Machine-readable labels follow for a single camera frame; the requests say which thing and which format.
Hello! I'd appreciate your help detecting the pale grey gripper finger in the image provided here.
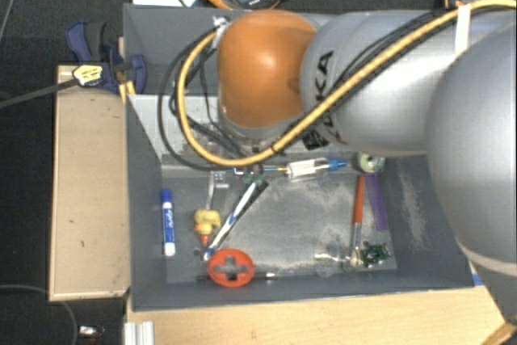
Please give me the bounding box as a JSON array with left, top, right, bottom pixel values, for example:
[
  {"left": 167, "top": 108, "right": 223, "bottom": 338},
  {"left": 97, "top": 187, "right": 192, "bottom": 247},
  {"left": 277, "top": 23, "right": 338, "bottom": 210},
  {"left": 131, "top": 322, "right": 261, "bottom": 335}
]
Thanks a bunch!
[{"left": 205, "top": 170, "right": 229, "bottom": 212}]

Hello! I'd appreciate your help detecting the yellow rubber duck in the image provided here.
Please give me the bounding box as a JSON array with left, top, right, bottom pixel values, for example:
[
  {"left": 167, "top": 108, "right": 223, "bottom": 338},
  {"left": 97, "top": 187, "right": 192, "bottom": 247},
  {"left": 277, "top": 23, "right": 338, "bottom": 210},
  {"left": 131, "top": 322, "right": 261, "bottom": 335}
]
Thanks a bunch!
[{"left": 193, "top": 208, "right": 223, "bottom": 246}]

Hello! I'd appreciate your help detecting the blue and white toothbrush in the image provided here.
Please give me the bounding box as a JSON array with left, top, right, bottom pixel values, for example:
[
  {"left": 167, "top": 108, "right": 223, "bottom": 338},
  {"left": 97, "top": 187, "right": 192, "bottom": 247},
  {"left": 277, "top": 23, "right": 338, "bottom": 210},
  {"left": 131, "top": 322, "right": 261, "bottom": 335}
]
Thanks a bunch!
[{"left": 203, "top": 180, "right": 260, "bottom": 261}]

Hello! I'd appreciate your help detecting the blue and white marker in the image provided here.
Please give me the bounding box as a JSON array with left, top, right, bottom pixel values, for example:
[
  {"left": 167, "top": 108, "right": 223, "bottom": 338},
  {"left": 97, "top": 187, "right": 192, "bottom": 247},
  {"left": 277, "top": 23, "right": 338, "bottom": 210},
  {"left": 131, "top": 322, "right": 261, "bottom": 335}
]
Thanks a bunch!
[{"left": 160, "top": 188, "right": 178, "bottom": 258}]

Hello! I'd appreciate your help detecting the clear syringe with blue tip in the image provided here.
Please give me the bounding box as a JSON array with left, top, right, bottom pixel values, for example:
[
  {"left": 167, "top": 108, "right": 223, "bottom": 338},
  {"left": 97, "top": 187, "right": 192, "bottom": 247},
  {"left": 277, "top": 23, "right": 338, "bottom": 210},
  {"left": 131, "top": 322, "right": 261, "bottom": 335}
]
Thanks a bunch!
[{"left": 281, "top": 158, "right": 349, "bottom": 183}]

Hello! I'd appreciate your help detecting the red round disc with cross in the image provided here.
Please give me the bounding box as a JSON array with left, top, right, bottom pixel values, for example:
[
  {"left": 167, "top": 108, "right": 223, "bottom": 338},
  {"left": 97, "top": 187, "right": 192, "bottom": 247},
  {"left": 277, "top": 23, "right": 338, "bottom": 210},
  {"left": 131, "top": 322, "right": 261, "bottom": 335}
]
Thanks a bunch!
[{"left": 207, "top": 248, "right": 256, "bottom": 288}]

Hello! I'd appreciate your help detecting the grey metal bin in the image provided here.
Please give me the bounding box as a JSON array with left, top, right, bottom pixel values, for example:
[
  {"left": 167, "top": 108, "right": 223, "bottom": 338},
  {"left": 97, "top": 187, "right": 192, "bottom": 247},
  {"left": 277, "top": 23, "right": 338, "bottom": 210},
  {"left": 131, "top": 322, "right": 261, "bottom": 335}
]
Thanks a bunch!
[{"left": 122, "top": 2, "right": 476, "bottom": 312}]

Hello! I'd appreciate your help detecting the green and white roll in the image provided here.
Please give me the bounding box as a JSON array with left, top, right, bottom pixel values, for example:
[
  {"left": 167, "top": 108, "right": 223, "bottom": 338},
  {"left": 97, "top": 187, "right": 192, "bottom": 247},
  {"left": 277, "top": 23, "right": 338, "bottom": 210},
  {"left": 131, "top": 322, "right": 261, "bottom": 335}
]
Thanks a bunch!
[{"left": 355, "top": 152, "right": 387, "bottom": 175}]

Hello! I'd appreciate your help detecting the pale wood board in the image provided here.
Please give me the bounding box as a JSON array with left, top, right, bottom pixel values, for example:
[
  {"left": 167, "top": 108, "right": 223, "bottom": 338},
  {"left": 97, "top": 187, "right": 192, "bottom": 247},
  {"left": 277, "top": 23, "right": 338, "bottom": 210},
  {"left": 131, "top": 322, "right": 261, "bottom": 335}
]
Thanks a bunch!
[{"left": 48, "top": 65, "right": 132, "bottom": 302}]

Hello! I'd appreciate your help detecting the purple flat strip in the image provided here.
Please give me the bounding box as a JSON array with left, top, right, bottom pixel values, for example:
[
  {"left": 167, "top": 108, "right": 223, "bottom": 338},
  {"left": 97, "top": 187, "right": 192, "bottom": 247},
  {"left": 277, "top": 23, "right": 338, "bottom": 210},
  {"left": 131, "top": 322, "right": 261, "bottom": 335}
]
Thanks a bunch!
[{"left": 364, "top": 172, "right": 389, "bottom": 233}]

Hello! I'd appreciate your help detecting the clear glass thing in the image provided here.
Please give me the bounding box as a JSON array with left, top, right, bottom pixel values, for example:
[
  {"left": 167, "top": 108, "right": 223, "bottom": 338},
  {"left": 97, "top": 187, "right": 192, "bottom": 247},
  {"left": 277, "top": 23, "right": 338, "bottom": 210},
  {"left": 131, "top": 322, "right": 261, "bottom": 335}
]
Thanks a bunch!
[{"left": 313, "top": 249, "right": 358, "bottom": 280}]

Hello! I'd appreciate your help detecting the orange handled brush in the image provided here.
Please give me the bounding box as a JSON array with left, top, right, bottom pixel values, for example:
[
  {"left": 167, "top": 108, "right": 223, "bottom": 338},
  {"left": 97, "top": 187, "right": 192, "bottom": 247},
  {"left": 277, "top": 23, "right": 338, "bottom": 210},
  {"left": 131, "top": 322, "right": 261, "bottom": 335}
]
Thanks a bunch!
[{"left": 348, "top": 173, "right": 367, "bottom": 270}]

